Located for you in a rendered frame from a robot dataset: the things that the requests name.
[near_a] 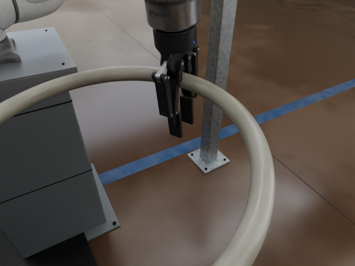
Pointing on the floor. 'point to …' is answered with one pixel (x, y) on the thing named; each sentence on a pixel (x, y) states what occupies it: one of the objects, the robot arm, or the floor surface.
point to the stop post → (221, 19)
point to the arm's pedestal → (49, 179)
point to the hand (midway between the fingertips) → (181, 117)
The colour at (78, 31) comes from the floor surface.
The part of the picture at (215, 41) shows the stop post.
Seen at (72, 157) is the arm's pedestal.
